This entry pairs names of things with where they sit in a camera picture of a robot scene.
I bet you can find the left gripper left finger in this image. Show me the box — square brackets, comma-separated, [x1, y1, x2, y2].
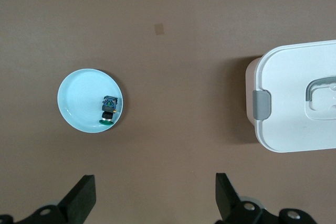
[0, 174, 97, 224]

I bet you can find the white lidded lunch box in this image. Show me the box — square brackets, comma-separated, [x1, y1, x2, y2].
[245, 39, 336, 154]

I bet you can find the light blue round plate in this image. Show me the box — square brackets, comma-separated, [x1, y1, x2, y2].
[57, 68, 126, 133]

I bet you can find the brown tape patch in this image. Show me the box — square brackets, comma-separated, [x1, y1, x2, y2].
[153, 23, 165, 36]

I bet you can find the green push button switch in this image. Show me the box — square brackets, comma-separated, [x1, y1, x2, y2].
[99, 94, 118, 125]

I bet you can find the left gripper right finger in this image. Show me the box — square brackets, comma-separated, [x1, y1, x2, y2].
[215, 173, 317, 224]

